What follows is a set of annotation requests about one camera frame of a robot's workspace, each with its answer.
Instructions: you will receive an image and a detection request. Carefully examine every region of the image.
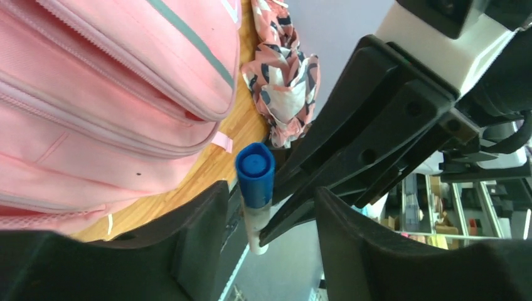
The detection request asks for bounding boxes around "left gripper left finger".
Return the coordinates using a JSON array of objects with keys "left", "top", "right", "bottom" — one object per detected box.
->
[{"left": 1, "top": 181, "right": 229, "bottom": 300}]

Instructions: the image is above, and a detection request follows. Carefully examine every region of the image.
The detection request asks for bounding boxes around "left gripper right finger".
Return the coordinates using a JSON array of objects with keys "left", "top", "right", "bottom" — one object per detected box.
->
[{"left": 314, "top": 187, "right": 531, "bottom": 300}]

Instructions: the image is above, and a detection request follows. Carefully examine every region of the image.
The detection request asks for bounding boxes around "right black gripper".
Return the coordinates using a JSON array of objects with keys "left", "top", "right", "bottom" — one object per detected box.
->
[{"left": 259, "top": 34, "right": 491, "bottom": 246}]

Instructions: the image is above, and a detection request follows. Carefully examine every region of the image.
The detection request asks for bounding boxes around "blue white marker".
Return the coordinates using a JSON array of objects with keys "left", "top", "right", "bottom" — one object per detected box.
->
[{"left": 235, "top": 142, "right": 275, "bottom": 255}]

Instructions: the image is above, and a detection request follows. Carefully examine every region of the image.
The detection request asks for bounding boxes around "pink school backpack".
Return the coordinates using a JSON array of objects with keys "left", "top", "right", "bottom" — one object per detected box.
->
[{"left": 1, "top": 1, "right": 241, "bottom": 234}]

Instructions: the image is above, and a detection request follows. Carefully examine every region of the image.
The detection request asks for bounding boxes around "pink patterned cloth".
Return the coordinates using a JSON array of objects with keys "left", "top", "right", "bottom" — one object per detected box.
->
[{"left": 241, "top": 0, "right": 321, "bottom": 148}]

